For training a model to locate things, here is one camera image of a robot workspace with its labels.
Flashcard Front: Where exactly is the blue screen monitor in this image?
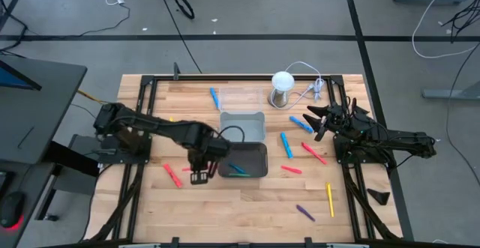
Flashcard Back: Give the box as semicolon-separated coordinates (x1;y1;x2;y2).
0;59;42;91

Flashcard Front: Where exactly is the white dome lamp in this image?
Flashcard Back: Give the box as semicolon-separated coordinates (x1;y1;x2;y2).
268;70;296;109

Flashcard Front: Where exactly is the black computer mouse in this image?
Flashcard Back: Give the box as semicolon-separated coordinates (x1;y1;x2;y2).
0;190;26;229

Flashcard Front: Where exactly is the black triangular plastic part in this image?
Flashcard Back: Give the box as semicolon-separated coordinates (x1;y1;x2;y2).
366;187;391;206

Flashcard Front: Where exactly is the purple marker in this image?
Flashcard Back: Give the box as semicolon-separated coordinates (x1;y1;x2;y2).
295;204;317;223

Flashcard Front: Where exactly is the blue marker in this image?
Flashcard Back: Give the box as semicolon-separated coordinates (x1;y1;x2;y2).
280;132;294;160
209;87;221;110
289;115;314;134

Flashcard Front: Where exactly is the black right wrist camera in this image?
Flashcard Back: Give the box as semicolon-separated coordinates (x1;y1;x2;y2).
348;104;373;126

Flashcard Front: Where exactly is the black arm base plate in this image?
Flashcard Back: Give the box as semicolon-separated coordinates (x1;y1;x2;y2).
97;134;153;166
333;132;393;166

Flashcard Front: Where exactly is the black aluminium table frame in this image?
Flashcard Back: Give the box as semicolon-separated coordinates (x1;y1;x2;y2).
84;62;404;248

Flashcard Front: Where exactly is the red marker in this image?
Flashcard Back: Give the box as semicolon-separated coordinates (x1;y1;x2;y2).
163;163;184;189

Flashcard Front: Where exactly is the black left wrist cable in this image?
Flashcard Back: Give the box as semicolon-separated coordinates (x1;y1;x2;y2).
216;125;247;144

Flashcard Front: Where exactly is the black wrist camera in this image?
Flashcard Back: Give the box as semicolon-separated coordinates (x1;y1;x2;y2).
348;104;373;126
210;137;233;159

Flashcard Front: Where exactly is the grey desk base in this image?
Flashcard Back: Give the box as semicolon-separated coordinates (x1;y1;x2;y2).
35;133;101;222

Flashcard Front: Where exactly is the black cable bundle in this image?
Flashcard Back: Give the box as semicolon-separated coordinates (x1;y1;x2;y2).
441;0;480;43

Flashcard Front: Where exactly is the white lamp cable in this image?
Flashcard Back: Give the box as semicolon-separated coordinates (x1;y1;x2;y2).
269;61;326;110

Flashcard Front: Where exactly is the thin black cable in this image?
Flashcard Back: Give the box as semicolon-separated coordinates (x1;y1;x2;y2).
70;103;110;133

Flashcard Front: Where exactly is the dark grey plastic bin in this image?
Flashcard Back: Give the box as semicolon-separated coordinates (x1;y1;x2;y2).
217;142;269;179

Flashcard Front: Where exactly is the black cable coil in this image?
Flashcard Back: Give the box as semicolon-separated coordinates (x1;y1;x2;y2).
172;0;196;20

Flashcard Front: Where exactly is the black floor cable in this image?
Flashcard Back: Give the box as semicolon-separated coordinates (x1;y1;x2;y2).
155;0;203;74
445;43;480;187
0;3;131;52

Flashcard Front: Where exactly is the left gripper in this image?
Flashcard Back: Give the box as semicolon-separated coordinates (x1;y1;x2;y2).
185;134;219;186

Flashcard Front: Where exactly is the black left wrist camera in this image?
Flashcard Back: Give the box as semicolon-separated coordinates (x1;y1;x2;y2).
210;137;233;159

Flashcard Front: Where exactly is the yellow cable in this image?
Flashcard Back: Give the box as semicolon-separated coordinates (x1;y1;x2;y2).
76;89;110;105

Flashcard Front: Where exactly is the clear plastic bin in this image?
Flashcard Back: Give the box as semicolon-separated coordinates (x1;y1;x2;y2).
218;85;264;113

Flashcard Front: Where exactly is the light grey plastic bin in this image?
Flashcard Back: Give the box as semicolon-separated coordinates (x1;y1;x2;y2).
219;111;267;144

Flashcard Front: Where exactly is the dark grey desk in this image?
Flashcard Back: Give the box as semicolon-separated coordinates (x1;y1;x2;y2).
0;157;57;248
0;55;89;166

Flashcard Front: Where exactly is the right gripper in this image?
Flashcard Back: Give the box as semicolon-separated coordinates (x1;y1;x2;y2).
302;103;356;142

